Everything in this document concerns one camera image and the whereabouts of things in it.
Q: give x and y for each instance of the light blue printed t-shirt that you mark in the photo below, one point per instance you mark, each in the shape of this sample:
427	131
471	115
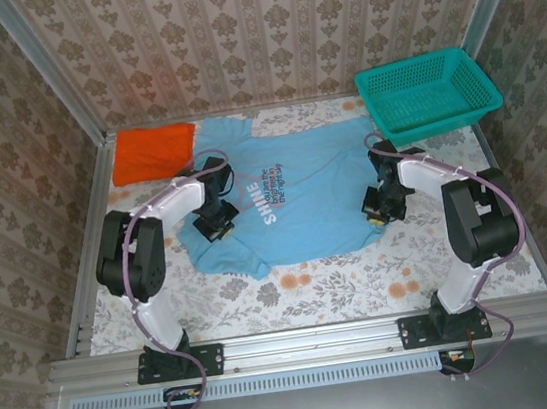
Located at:
314	209

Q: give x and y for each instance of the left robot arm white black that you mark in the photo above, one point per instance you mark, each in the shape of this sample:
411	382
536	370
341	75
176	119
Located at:
140	262

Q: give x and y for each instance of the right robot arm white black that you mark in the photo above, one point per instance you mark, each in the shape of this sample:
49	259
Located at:
477	218

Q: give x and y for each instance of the folded orange t-shirt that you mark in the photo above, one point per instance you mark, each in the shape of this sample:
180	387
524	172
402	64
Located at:
153	152

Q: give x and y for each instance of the floral patterned tablecloth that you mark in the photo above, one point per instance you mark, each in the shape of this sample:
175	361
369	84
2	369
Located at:
315	295

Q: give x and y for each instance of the teal plastic mesh basket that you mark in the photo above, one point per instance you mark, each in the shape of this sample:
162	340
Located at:
428	93

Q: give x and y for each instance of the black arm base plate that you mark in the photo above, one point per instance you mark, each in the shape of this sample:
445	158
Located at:
414	332
208	359

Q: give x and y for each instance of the aluminium table side rail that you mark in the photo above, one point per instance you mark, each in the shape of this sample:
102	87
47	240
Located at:
90	249
519	192

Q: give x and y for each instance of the aluminium mounting rail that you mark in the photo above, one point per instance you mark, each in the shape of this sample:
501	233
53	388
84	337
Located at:
312	343

